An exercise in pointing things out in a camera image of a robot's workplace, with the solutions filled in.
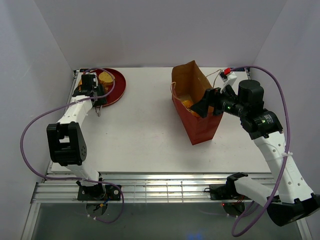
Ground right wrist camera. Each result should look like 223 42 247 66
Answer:
219 68 237 93

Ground tan sliced bread piece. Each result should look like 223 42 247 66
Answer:
98 71 114 86

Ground blue label sticker left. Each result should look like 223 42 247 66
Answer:
79 68 88 73

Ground aluminium rail frame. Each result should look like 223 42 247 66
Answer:
31 66 313 240

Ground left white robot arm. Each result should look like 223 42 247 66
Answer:
46 73 106 200

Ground blue label sticker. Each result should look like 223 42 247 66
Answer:
79 68 88 73
233 67 246 72

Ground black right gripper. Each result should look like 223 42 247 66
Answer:
189 83 247 118

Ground orange ring doughnut bread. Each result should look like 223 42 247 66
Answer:
181 100 200 118

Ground red and brown paper bag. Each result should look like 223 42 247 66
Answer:
170 60 223 145

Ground blue label sticker right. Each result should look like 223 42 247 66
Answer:
233 67 246 72

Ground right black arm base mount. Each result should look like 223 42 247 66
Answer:
203 184 249 201

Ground stainless steel tongs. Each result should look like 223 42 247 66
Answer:
95 105 102 117

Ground red round plate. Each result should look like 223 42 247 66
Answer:
77 68 127 108

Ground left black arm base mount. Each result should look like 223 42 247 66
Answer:
77 184 122 201

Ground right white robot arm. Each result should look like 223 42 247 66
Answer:
190 80 320 227

